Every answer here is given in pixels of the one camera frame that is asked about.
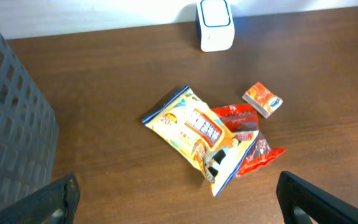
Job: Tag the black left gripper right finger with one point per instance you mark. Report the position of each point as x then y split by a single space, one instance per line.
303 202

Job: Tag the grey plastic mesh basket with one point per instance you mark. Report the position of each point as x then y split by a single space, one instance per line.
28 131

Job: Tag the white barcode scanner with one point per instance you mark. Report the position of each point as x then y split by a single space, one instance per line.
214 25

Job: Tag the yellow snack bag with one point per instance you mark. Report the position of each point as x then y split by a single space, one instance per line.
190 126

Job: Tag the orange Kleenex tissue pack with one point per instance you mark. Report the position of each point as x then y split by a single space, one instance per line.
262 99

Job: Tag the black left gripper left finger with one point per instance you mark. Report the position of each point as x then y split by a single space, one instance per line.
55 203

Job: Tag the red snack bag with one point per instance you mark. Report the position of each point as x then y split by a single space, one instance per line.
243 121

